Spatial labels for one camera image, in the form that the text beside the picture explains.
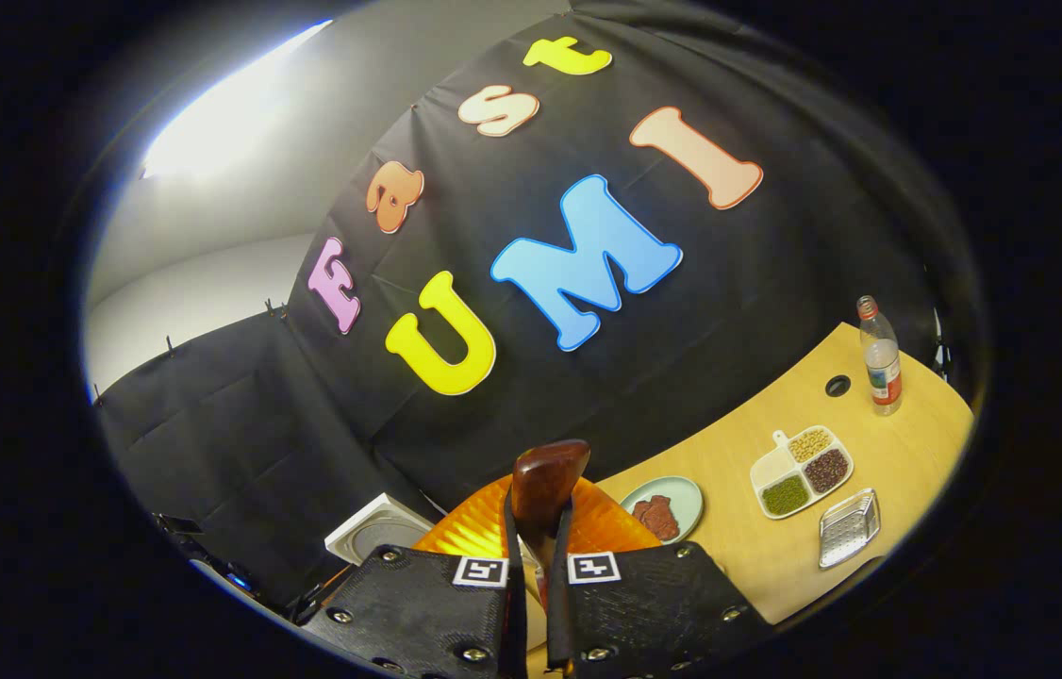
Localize white rice cooker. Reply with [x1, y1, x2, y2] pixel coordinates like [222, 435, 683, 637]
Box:
[324, 492, 438, 565]

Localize clear water bottle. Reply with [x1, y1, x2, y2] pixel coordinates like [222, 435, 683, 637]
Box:
[856, 295, 904, 417]

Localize pale green plate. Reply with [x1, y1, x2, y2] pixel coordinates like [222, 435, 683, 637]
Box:
[619, 475, 705, 545]

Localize brown wooden spoon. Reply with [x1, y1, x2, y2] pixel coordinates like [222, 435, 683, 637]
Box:
[510, 439, 591, 604]

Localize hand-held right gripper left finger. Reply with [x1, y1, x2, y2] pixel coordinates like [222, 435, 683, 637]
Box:
[300, 476, 528, 679]

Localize white divided bean dish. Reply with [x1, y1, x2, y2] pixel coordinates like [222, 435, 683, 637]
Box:
[750, 425, 855, 521]

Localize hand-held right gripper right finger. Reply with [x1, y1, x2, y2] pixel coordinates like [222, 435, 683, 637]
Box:
[545, 476, 772, 679]

